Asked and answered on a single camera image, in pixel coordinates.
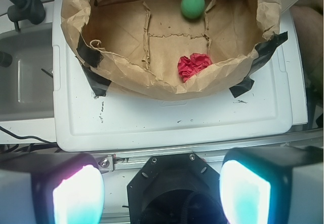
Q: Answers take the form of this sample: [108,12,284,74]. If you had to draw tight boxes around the black tape strip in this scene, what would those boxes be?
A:
[229,31,288,98]
[76,35,111,96]

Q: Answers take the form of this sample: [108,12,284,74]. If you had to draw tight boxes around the black octagonal mount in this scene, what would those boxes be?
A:
[127,153,228,223]

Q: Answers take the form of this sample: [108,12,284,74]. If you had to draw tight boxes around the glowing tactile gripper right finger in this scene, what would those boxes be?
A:
[220,146,323,223]

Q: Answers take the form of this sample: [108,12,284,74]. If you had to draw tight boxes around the green ball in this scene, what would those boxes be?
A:
[180,0,205,20]

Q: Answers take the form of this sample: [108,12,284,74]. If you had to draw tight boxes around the black cable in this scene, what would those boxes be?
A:
[0,125,58,145]

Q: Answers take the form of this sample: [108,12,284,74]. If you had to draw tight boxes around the black tape strip right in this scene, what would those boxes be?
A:
[229,31,288,98]

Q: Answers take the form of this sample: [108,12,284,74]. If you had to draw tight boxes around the white plastic bin lid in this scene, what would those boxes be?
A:
[52,0,298,152]

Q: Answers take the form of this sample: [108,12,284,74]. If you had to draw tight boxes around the black tape strip left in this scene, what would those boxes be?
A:
[76,35,111,96]

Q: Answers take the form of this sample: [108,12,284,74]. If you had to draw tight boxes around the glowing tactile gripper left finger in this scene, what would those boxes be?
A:
[1,153,105,223]

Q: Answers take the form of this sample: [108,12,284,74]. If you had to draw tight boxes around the crumpled red paper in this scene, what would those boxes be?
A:
[177,53,212,82]

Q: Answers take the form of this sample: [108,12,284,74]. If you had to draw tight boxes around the brown paper bag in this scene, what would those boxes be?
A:
[61,0,281,101]

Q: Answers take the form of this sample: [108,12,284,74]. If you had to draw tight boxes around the aluminium extrusion rail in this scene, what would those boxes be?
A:
[93,128,323,173]

